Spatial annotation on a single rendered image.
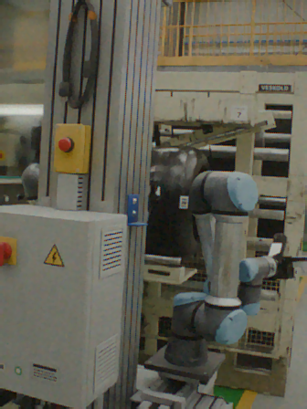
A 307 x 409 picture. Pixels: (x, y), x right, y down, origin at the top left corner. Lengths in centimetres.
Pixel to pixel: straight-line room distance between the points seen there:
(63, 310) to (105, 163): 42
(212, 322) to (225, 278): 14
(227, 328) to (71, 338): 53
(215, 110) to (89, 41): 152
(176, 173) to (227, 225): 93
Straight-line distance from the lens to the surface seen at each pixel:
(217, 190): 154
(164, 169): 246
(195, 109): 289
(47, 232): 123
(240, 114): 283
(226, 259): 156
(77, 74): 145
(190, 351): 171
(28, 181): 186
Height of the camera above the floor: 136
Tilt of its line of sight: 3 degrees down
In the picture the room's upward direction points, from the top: 4 degrees clockwise
